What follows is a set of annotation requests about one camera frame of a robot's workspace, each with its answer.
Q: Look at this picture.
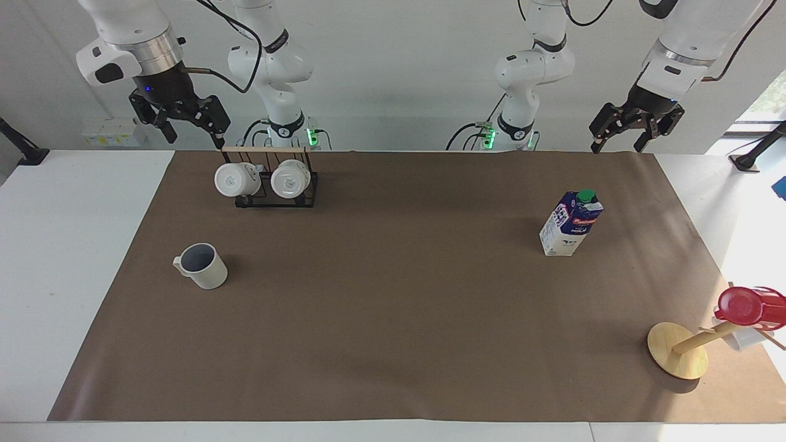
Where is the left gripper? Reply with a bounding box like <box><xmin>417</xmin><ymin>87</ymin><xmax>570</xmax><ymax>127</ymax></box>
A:
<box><xmin>588</xmin><ymin>84</ymin><xmax>686</xmax><ymax>155</ymax></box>

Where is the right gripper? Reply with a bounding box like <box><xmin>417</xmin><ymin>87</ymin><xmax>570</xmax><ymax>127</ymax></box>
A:
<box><xmin>128</xmin><ymin>61</ymin><xmax>232</xmax><ymax>150</ymax></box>

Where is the blue and white milk carton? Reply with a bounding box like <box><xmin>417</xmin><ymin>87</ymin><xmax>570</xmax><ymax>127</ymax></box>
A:
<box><xmin>539</xmin><ymin>189</ymin><xmax>605</xmax><ymax>258</ymax></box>

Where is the cream cup with grey inside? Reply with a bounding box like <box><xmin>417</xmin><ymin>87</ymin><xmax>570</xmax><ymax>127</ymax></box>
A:
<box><xmin>172</xmin><ymin>242</ymin><xmax>229</xmax><ymax>290</ymax></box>

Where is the red cup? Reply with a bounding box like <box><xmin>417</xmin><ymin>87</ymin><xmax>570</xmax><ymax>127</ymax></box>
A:
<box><xmin>714</xmin><ymin>285</ymin><xmax>786</xmax><ymax>332</ymax></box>

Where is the small white cup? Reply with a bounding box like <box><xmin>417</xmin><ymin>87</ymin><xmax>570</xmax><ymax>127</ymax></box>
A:
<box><xmin>711</xmin><ymin>316</ymin><xmax>768</xmax><ymax>352</ymax></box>

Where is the white mug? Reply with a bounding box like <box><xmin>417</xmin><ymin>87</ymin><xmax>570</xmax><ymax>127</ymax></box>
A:
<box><xmin>214</xmin><ymin>161</ymin><xmax>263</xmax><ymax>199</ymax></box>
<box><xmin>270</xmin><ymin>159</ymin><xmax>311</xmax><ymax>200</ymax></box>

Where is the black stand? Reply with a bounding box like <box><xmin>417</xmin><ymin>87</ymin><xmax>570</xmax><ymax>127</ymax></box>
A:
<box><xmin>0</xmin><ymin>116</ymin><xmax>50</xmax><ymax>167</ymax></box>
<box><xmin>728</xmin><ymin>120</ymin><xmax>786</xmax><ymax>173</ymax></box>

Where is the wooden mug tree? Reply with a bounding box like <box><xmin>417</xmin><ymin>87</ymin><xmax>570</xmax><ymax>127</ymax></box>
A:
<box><xmin>647</xmin><ymin>319</ymin><xmax>786</xmax><ymax>381</ymax></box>

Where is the white wall socket strip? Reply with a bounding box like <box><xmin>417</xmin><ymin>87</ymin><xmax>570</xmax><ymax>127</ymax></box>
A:
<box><xmin>81</xmin><ymin>117</ymin><xmax>149</xmax><ymax>149</ymax></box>

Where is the black cable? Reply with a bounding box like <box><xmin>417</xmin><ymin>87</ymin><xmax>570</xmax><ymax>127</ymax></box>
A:
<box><xmin>702</xmin><ymin>0</ymin><xmax>778</xmax><ymax>83</ymax></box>
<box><xmin>562</xmin><ymin>0</ymin><xmax>616</xmax><ymax>28</ymax></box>
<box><xmin>242</xmin><ymin>118</ymin><xmax>272</xmax><ymax>149</ymax></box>
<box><xmin>445</xmin><ymin>92</ymin><xmax>508</xmax><ymax>152</ymax></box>
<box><xmin>183</xmin><ymin>0</ymin><xmax>265</xmax><ymax>95</ymax></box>

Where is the black wire mug rack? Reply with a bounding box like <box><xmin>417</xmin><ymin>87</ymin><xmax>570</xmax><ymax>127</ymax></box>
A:
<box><xmin>220</xmin><ymin>145</ymin><xmax>320</xmax><ymax>209</ymax></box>

